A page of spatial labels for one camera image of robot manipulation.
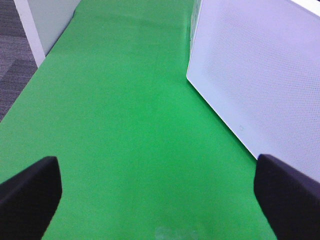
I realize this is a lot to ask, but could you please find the white microwave door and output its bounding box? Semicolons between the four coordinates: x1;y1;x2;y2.
186;0;320;181

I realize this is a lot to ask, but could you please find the white microwave oven body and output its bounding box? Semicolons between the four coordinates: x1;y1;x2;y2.
187;0;203;55

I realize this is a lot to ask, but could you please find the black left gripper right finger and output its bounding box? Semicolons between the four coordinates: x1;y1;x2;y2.
253;154;320;240

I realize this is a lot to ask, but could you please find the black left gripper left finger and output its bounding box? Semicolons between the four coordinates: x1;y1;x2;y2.
0;156;62;240

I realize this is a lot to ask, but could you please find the green table cloth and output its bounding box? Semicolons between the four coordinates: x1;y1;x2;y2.
0;0;275;240

